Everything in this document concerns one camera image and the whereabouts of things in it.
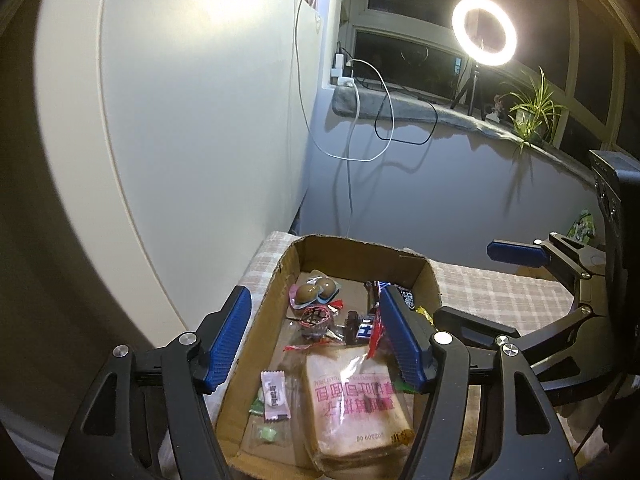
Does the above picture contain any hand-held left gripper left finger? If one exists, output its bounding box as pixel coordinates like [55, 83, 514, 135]
[52, 285, 252, 480]

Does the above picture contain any pink egg toy packet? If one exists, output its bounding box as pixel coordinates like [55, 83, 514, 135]
[289, 270, 341, 308]

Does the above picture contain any potted spider plant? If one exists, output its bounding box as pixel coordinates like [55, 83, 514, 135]
[500, 67, 568, 153]

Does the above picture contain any ring light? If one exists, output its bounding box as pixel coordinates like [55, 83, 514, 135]
[452, 0, 517, 67]

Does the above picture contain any sliced bread bag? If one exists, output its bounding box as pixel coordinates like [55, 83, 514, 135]
[302, 347, 416, 476]

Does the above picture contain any grey windowsill cloth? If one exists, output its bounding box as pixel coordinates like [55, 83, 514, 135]
[332, 85, 596, 186]

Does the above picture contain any window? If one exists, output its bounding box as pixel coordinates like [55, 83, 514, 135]
[340, 0, 640, 161]

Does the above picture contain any green snack bag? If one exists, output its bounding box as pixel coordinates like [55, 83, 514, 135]
[567, 210, 596, 241]

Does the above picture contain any plaid tablecloth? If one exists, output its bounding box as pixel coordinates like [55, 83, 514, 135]
[240, 230, 588, 461]

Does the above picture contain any white power strip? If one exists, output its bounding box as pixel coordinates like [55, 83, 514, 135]
[330, 42, 356, 88]

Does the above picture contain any white pink candy packet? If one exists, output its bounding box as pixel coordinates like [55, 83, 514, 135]
[260, 370, 292, 420]

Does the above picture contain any white cabinet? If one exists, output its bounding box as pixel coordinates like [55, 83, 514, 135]
[0, 0, 326, 411]

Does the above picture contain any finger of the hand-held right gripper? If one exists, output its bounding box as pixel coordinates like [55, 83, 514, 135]
[434, 307, 606, 366]
[487, 232, 606, 281]

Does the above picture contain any black tripod stand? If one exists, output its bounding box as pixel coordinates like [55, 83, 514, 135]
[450, 62, 488, 121]

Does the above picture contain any white cable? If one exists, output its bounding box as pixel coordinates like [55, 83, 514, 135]
[292, 0, 391, 241]

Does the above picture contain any brown cardboard box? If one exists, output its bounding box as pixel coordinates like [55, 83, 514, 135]
[215, 234, 443, 480]

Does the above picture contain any black cable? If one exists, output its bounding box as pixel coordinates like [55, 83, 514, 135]
[375, 80, 441, 146]

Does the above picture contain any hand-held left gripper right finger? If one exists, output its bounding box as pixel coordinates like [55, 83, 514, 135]
[377, 287, 583, 480]

